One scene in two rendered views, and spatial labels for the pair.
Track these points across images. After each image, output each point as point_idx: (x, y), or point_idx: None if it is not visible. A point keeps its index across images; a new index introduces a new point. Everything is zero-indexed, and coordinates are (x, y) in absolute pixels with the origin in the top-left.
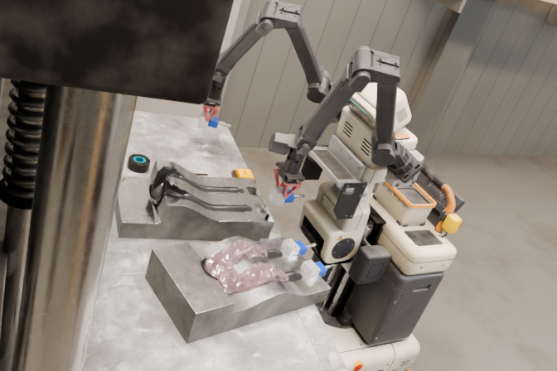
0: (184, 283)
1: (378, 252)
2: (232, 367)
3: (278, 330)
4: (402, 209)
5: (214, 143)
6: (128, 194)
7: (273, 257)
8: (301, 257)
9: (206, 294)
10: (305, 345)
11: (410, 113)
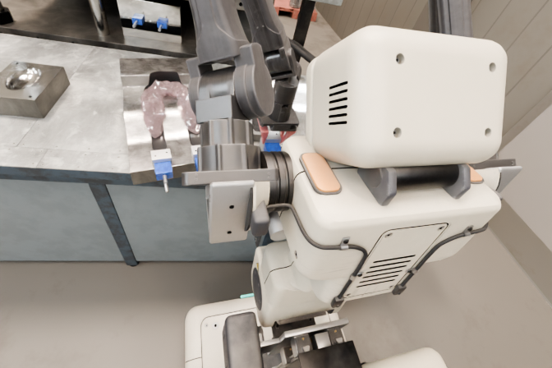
0: (151, 61)
1: (236, 342)
2: (91, 98)
3: (112, 133)
4: None
5: None
6: None
7: (191, 139)
8: (187, 162)
9: (136, 66)
10: (84, 145)
11: (368, 131)
